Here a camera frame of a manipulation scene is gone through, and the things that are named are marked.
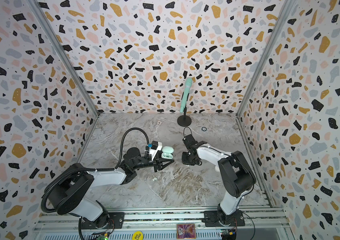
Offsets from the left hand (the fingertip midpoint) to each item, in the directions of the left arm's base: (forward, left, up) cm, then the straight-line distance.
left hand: (174, 157), depth 73 cm
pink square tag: (-29, -5, -19) cm, 35 cm away
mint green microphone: (+47, -9, +10) cm, 49 cm away
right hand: (+8, -6, -18) cm, 20 cm away
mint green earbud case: (+3, +4, +1) cm, 5 cm away
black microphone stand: (+43, -8, -21) cm, 49 cm away
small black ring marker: (+35, -22, -22) cm, 47 cm away
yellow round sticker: (-29, +17, -20) cm, 40 cm away
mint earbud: (-3, +12, -21) cm, 24 cm away
